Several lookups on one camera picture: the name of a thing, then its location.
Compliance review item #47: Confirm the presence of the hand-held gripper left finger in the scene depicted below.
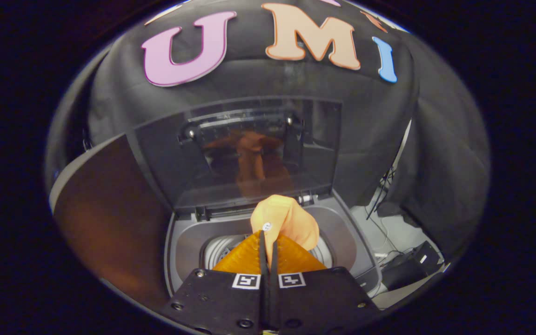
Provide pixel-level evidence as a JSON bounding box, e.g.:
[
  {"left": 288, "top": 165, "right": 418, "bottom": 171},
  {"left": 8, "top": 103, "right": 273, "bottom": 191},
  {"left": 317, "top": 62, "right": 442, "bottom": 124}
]
[{"left": 161, "top": 230, "right": 268, "bottom": 335}]

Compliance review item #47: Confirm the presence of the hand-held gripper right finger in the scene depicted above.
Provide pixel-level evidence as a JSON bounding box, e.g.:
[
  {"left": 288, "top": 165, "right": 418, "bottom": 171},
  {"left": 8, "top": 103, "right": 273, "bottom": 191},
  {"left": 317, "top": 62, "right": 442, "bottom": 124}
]
[{"left": 268, "top": 233, "right": 382, "bottom": 335}]

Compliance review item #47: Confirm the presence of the grey washing machine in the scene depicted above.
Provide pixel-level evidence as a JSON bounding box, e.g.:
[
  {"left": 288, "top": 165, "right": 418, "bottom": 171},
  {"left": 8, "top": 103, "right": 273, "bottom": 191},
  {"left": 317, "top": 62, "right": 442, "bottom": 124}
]
[{"left": 163, "top": 188, "right": 382, "bottom": 298}]

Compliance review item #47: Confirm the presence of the orange shirt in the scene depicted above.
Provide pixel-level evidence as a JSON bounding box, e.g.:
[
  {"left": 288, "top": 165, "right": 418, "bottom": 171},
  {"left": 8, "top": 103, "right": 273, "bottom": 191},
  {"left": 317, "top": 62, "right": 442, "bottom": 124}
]
[{"left": 250, "top": 194, "right": 320, "bottom": 266}]

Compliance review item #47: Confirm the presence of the black box on floor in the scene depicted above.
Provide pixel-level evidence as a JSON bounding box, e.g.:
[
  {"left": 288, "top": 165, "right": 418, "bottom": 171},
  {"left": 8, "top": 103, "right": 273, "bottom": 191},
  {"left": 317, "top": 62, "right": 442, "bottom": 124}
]
[{"left": 382, "top": 241, "right": 443, "bottom": 291}]

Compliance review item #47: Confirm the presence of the beige cabinet with dark top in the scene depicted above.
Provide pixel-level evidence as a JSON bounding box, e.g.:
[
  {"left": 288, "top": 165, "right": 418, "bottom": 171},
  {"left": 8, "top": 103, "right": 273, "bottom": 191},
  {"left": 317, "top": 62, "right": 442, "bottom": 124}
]
[{"left": 48, "top": 133, "right": 175, "bottom": 312}]

